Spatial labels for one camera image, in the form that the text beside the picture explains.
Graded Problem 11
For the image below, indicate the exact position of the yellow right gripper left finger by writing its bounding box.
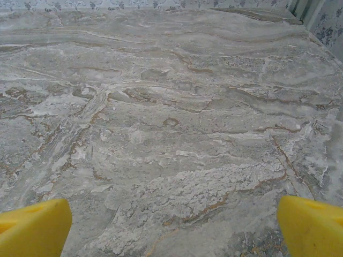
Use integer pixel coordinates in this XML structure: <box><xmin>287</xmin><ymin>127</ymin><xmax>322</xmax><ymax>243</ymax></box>
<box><xmin>0</xmin><ymin>198</ymin><xmax>73</xmax><ymax>257</ymax></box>

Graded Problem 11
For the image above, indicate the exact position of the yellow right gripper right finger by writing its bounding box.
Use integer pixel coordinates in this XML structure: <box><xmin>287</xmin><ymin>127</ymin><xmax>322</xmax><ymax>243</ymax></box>
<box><xmin>277</xmin><ymin>195</ymin><xmax>343</xmax><ymax>257</ymax></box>

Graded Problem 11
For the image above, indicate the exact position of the aluminium frame corner post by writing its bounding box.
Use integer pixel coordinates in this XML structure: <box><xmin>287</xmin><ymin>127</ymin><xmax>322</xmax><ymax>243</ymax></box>
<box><xmin>285</xmin><ymin>0</ymin><xmax>322</xmax><ymax>30</ymax></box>

